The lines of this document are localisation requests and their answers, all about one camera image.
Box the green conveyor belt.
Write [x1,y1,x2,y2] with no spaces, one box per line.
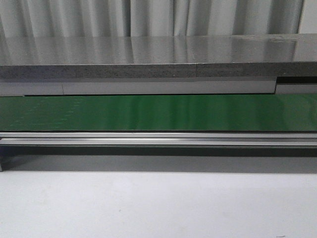
[0,94,317,131]

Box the grey metal back rail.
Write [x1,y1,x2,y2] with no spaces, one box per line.
[0,76,317,96]

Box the grey stone counter slab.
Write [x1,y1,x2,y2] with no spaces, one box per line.
[0,34,317,79]

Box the grey pleated curtain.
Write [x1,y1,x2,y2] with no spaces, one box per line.
[0,0,304,38]

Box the aluminium conveyor frame rail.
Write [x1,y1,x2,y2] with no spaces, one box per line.
[0,132,317,147]

